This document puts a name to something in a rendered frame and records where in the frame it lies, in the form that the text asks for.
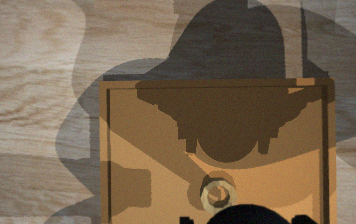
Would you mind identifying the black ball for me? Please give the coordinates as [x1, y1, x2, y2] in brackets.
[206, 203, 291, 224]

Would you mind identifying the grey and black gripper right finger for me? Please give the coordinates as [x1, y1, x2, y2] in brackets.
[291, 215, 318, 224]

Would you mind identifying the tan rimmed square tray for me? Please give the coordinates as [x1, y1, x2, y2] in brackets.
[99, 78, 337, 224]

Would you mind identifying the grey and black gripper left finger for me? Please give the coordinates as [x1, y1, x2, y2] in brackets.
[179, 216, 194, 224]

